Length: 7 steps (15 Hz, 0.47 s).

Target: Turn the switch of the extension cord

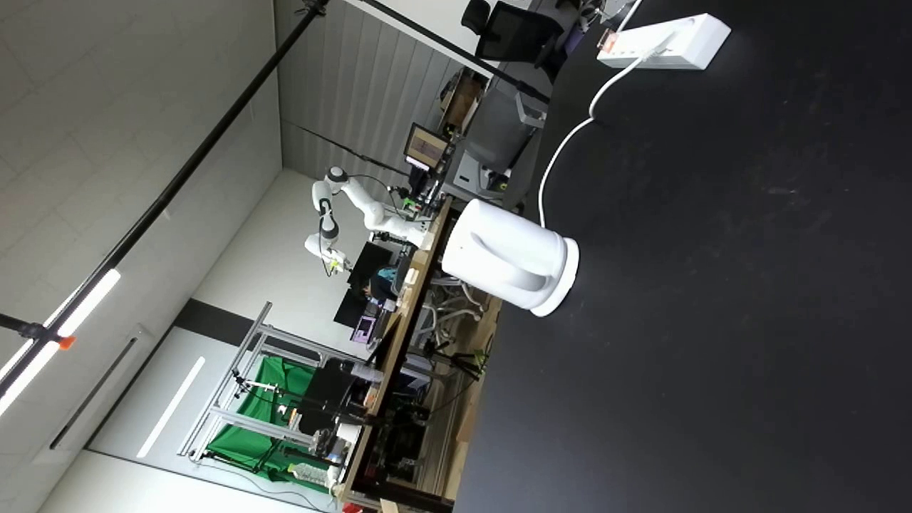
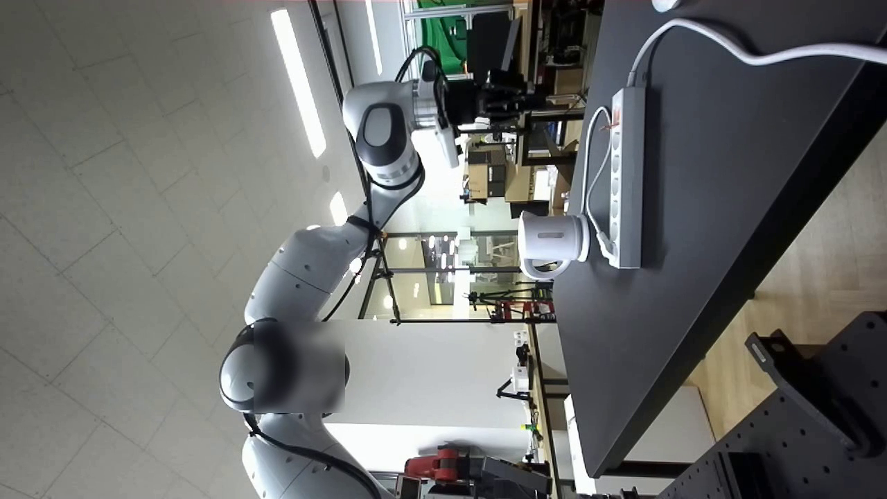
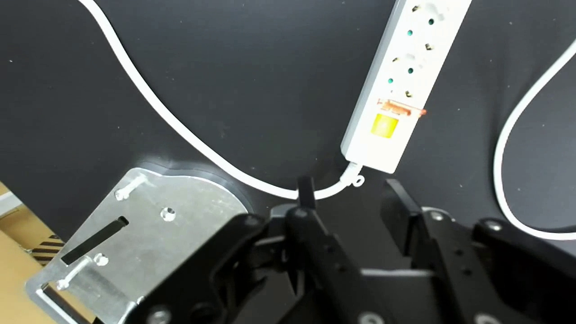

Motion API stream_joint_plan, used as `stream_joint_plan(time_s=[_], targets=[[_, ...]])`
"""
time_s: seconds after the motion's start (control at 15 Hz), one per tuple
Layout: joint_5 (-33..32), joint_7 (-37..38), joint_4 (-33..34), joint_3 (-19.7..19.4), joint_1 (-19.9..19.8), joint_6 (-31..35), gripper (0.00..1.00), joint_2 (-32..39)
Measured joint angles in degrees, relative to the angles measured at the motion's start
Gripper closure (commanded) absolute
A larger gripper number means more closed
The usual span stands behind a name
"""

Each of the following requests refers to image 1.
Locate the black office chair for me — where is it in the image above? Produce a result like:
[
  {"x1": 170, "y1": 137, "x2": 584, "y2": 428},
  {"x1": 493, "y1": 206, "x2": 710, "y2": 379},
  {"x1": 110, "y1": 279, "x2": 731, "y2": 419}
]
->
[{"x1": 461, "y1": 0, "x2": 565, "y2": 70}]

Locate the white cable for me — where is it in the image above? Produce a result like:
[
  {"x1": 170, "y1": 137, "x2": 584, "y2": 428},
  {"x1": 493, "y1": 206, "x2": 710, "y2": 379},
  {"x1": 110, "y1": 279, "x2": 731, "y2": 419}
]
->
[{"x1": 537, "y1": 41, "x2": 675, "y2": 229}]

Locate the white power strip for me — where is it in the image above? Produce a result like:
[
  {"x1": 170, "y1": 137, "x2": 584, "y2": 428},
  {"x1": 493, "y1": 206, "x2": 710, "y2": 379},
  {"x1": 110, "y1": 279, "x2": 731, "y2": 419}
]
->
[{"x1": 596, "y1": 13, "x2": 732, "y2": 71}]

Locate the clear plastic bottle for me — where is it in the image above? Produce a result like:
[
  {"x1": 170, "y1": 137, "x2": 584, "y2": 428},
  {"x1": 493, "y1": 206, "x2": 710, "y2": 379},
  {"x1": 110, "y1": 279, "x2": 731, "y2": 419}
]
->
[{"x1": 288, "y1": 462, "x2": 337, "y2": 489}]

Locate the green cloth backdrop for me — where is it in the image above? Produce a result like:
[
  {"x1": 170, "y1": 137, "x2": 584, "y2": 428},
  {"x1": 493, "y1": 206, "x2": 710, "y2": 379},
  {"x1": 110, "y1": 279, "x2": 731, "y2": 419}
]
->
[{"x1": 205, "y1": 355, "x2": 337, "y2": 494}]

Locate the grey machine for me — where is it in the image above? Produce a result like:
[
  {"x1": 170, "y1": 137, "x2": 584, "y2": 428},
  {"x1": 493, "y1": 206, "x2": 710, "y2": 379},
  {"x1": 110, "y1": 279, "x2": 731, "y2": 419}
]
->
[{"x1": 452, "y1": 71, "x2": 551, "y2": 204}]

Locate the cardboard box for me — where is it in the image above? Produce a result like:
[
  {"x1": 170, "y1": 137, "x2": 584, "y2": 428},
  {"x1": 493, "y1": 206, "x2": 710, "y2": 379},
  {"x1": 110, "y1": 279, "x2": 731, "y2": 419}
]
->
[{"x1": 440, "y1": 70, "x2": 487, "y2": 134}]

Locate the white electric kettle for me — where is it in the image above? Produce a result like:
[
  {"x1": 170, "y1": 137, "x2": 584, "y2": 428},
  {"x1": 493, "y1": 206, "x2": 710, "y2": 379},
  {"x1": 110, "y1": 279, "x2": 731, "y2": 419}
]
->
[{"x1": 441, "y1": 199, "x2": 580, "y2": 318}]

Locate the ceiling light strip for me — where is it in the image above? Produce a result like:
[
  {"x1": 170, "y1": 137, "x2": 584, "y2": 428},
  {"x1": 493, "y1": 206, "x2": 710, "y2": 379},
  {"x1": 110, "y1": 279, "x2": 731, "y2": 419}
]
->
[
  {"x1": 135, "y1": 356, "x2": 207, "y2": 460},
  {"x1": 0, "y1": 269, "x2": 123, "y2": 418}
]

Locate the long wooden table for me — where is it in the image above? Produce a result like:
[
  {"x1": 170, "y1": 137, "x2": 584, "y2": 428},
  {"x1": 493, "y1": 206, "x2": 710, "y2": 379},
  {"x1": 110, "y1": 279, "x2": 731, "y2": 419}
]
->
[{"x1": 333, "y1": 198, "x2": 457, "y2": 508}]

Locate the row of black monitors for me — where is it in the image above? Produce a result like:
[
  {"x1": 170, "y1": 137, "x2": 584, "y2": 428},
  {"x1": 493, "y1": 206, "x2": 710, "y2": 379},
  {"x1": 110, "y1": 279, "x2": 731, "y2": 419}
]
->
[{"x1": 333, "y1": 242, "x2": 395, "y2": 330}]

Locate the aluminium frame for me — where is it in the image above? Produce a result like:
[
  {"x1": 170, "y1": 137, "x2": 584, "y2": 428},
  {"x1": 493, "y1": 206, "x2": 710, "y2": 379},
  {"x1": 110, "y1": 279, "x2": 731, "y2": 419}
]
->
[{"x1": 177, "y1": 301, "x2": 373, "y2": 465}]

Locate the long black pole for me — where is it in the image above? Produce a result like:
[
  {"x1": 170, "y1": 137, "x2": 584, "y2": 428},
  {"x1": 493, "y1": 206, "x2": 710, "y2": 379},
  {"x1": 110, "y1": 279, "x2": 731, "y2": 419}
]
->
[
  {"x1": 0, "y1": 0, "x2": 330, "y2": 401},
  {"x1": 355, "y1": 0, "x2": 554, "y2": 105}
]

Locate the small monitor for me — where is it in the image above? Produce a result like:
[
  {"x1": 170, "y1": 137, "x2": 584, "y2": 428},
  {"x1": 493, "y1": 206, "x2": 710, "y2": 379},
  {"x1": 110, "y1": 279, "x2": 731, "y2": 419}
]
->
[{"x1": 403, "y1": 123, "x2": 452, "y2": 172}]

